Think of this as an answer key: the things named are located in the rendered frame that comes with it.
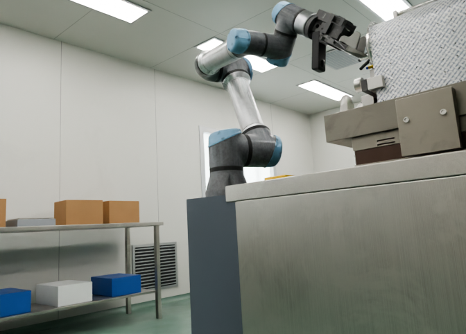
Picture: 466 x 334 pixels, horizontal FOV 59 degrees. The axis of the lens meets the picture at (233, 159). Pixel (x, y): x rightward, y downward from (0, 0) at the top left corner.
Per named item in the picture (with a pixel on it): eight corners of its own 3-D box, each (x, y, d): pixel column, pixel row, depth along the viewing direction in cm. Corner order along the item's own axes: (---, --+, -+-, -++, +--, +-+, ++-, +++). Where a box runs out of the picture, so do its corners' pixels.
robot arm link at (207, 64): (184, 53, 168) (236, 17, 124) (209, 56, 173) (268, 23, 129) (184, 81, 169) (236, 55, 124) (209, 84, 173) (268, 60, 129)
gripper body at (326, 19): (346, 19, 113) (314, 5, 120) (331, 48, 116) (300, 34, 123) (359, 27, 119) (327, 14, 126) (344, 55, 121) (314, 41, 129)
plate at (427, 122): (406, 157, 79) (398, 102, 81) (463, 148, 72) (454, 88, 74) (400, 156, 77) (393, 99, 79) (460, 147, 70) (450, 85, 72)
